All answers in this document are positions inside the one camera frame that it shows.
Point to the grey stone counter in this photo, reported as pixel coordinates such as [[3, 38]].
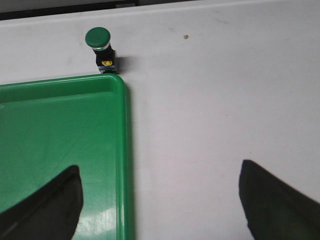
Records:
[[17, 9]]

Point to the green plastic tray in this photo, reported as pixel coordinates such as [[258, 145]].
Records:
[[49, 125]]

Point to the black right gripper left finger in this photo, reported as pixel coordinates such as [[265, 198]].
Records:
[[50, 213]]

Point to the green mushroom push button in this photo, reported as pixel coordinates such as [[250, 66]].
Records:
[[98, 39]]

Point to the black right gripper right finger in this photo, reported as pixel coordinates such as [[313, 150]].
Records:
[[273, 209]]

